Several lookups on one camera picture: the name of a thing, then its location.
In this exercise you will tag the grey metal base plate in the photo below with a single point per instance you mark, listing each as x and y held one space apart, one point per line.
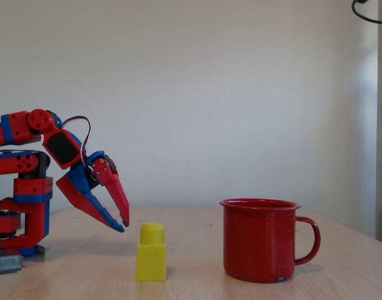
4 265

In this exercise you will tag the red enamel mug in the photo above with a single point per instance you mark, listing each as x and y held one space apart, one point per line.
256 240

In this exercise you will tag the yellow toy brick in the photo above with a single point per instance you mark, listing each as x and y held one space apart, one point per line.
150 259

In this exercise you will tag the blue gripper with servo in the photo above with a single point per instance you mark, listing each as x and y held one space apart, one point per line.
82 177

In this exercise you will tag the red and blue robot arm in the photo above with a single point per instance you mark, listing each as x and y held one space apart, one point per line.
18 128

